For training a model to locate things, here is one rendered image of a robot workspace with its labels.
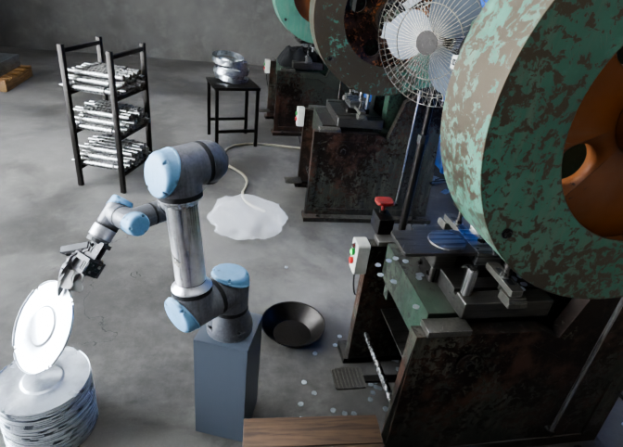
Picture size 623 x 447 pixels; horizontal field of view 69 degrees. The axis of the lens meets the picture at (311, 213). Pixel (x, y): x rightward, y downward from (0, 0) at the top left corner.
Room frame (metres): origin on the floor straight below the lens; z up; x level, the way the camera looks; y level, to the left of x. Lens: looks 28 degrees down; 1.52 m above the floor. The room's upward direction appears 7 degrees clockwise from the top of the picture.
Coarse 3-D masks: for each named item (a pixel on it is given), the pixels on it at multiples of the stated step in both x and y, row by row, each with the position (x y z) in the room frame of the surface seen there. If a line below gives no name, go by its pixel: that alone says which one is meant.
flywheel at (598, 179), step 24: (600, 72) 0.90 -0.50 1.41; (600, 96) 0.90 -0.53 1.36; (576, 120) 0.90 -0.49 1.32; (600, 120) 0.91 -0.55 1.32; (576, 144) 0.90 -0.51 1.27; (600, 144) 0.91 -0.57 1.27; (600, 168) 0.92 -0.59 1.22; (576, 192) 0.91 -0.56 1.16; (600, 192) 0.93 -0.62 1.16; (576, 216) 0.92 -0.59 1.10; (600, 216) 0.93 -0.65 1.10
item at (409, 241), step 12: (396, 240) 1.26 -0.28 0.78; (408, 240) 1.27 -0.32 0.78; (420, 240) 1.28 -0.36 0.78; (432, 240) 1.28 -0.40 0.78; (444, 240) 1.29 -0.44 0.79; (456, 240) 1.30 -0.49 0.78; (408, 252) 1.20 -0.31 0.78; (420, 252) 1.20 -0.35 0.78; (432, 252) 1.21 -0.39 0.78; (444, 252) 1.22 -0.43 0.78; (456, 252) 1.23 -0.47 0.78; (468, 252) 1.24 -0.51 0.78; (420, 264) 1.31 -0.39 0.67; (432, 264) 1.24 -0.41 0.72; (444, 264) 1.24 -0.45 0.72; (432, 276) 1.24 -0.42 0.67
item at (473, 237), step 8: (464, 232) 1.37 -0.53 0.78; (472, 232) 1.38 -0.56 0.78; (472, 240) 1.32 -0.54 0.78; (480, 240) 1.34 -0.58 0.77; (480, 248) 1.28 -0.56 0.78; (488, 248) 1.28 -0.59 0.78; (472, 256) 1.27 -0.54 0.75; (480, 256) 1.24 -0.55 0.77; (488, 256) 1.25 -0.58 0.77; (496, 256) 1.25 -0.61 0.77; (480, 264) 1.24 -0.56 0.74
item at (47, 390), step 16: (64, 352) 1.14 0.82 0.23; (80, 352) 1.14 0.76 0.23; (16, 368) 1.05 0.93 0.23; (48, 368) 1.06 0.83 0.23; (64, 368) 1.07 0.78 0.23; (80, 368) 1.08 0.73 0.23; (0, 384) 0.98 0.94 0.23; (16, 384) 0.98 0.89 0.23; (32, 384) 0.99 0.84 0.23; (48, 384) 0.99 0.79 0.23; (64, 384) 1.01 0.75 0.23; (80, 384) 1.01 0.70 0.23; (0, 400) 0.92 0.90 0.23; (16, 400) 0.93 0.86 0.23; (32, 400) 0.93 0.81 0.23; (48, 400) 0.94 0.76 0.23; (64, 400) 0.95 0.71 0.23
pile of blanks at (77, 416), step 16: (80, 400) 0.99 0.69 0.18; (96, 400) 1.09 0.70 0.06; (0, 416) 0.89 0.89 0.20; (16, 416) 0.88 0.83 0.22; (32, 416) 0.88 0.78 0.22; (48, 416) 0.90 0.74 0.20; (64, 416) 0.93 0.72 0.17; (80, 416) 0.98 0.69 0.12; (96, 416) 1.06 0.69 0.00; (16, 432) 0.87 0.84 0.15; (32, 432) 0.88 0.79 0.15; (48, 432) 0.89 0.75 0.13; (64, 432) 0.92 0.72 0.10; (80, 432) 0.96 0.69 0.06
